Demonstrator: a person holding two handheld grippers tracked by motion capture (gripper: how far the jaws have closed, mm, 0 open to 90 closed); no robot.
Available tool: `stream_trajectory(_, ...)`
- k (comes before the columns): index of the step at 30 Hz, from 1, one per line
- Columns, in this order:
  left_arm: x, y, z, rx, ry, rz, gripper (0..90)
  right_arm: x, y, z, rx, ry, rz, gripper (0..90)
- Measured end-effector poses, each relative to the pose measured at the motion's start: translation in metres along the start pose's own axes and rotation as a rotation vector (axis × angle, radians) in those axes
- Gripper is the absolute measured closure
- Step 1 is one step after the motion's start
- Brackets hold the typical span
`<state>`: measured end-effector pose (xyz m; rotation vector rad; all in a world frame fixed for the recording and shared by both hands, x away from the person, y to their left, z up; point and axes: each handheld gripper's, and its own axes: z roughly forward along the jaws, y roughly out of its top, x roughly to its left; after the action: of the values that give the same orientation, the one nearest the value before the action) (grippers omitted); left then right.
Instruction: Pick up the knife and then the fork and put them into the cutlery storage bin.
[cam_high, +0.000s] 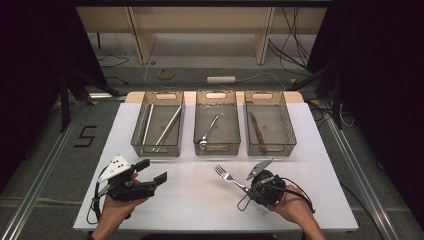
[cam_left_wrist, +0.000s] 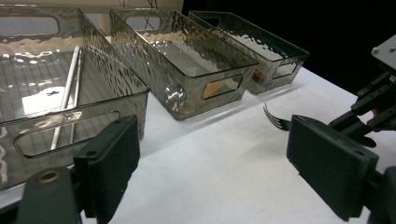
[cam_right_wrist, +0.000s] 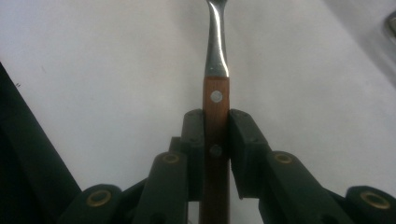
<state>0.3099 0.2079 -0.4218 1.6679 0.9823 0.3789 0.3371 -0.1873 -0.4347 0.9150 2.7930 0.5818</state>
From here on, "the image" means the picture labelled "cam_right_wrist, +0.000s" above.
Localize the white table cover sheet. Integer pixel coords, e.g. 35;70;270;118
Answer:
0;0;396;224

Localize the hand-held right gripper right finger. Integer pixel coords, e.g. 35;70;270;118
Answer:
228;108;273;200

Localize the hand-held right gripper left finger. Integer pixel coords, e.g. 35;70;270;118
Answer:
169;108;206;202

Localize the brown-handled knife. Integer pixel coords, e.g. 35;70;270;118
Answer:
199;0;232;224

